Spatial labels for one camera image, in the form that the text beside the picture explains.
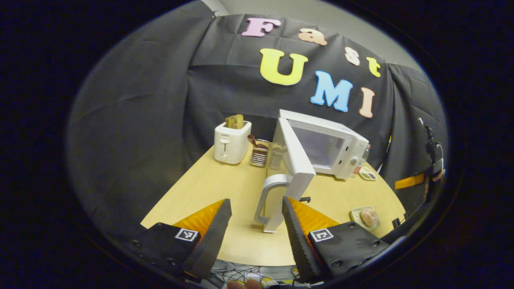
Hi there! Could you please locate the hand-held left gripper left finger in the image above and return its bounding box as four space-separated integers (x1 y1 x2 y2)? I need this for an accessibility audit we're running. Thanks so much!
128 199 233 281

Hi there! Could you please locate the black backdrop cloth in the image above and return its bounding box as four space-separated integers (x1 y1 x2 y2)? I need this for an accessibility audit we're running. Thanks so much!
66 0 448 241

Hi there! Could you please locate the metal wire utensil holder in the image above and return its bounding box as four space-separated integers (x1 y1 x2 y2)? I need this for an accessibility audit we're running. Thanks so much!
249 138 287 170

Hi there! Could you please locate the small pale plate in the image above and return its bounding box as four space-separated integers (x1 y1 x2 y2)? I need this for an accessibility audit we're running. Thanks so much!
349 206 380 232

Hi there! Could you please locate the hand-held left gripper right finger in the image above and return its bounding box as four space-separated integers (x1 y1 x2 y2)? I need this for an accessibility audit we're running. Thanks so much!
281 196 390 283

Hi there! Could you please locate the glazed donut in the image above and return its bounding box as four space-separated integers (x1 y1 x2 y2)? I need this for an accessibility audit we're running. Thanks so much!
360 208 379 228

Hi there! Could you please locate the brown bread slice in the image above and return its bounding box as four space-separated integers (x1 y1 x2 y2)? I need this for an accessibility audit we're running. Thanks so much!
225 114 245 130

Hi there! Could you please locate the white toaster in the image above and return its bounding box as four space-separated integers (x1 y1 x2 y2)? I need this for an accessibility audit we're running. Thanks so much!
214 120 252 165

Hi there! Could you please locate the tangle of floor cables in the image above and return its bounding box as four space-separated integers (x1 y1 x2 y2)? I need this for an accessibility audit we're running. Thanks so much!
209 259 298 287

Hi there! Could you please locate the white microwave oven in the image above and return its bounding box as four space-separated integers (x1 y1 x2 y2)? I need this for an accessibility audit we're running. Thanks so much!
254 109 370 233

